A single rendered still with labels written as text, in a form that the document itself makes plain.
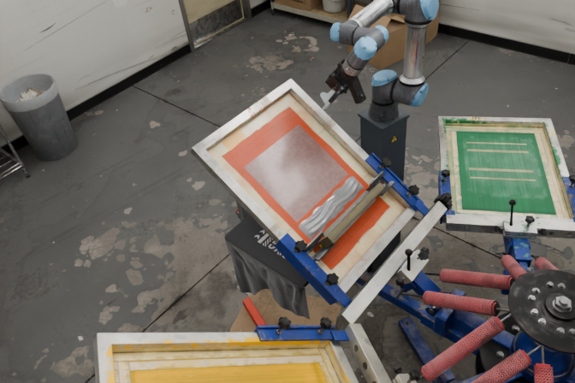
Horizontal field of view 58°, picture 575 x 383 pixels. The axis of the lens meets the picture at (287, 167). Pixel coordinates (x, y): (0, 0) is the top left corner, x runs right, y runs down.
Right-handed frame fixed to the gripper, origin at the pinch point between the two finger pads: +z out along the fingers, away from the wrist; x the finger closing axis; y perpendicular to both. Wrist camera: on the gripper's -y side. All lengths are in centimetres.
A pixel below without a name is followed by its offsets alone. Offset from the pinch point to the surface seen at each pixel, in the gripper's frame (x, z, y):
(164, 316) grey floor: 69, 177, -5
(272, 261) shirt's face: 46, 51, -29
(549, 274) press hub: 17, -33, -94
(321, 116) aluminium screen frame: 1.4, 10.9, 0.8
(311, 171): 22.8, 14.4, -13.7
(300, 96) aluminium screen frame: 1.4, 10.9, 13.6
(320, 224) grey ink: 38, 14, -32
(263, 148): 31.3, 14.5, 6.1
